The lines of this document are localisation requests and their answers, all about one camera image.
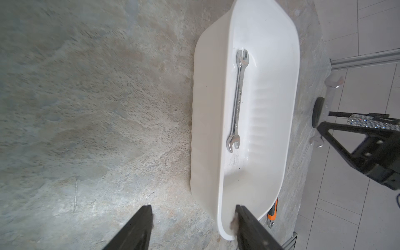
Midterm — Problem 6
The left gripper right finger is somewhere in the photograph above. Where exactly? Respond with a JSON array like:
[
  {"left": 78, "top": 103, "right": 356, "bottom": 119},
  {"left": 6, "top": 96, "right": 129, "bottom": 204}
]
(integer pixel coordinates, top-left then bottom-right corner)
[{"left": 234, "top": 205, "right": 283, "bottom": 250}]

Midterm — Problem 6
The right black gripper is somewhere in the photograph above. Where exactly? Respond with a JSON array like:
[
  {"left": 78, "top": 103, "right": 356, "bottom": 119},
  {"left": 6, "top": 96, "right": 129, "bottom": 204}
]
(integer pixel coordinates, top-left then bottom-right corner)
[{"left": 317, "top": 122, "right": 400, "bottom": 191}]

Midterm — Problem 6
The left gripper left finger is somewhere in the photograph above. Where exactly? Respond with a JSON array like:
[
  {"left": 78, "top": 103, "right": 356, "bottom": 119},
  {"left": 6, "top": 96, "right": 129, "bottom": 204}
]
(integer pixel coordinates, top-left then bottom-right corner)
[{"left": 104, "top": 205, "right": 153, "bottom": 250}]

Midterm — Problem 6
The orange handled adjustable wrench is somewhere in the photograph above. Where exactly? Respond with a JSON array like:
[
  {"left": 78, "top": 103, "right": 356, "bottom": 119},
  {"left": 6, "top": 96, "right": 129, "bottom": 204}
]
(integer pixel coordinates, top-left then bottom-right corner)
[{"left": 267, "top": 199, "right": 278, "bottom": 229}]

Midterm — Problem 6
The white plastic storage box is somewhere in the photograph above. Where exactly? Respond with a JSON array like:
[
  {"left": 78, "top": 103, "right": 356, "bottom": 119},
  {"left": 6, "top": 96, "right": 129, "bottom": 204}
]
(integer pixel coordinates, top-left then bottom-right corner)
[{"left": 190, "top": 1, "right": 300, "bottom": 241}]

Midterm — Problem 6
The medium silver open-end wrench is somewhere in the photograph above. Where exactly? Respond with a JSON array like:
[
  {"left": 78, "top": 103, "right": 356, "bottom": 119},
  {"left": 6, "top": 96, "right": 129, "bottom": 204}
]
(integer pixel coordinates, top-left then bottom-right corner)
[{"left": 226, "top": 49, "right": 250, "bottom": 153}]

